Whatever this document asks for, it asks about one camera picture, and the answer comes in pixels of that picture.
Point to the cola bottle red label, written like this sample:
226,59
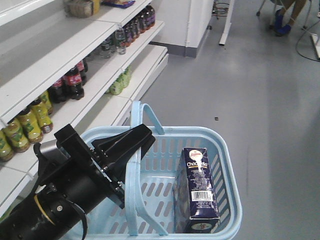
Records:
74,84
57,92

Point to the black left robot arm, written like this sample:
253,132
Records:
39,218

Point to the clear water bottle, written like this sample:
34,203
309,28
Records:
120,40

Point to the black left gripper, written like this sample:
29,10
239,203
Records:
69,169

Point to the yellow tea bottle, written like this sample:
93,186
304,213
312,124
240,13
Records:
15,134
30,125

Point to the green drink pack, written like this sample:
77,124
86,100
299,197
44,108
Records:
117,86

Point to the white store shelving unit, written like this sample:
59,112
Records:
39,43

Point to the white desk leg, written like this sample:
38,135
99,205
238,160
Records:
228,23

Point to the dark blue cookie box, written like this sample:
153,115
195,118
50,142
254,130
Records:
195,203

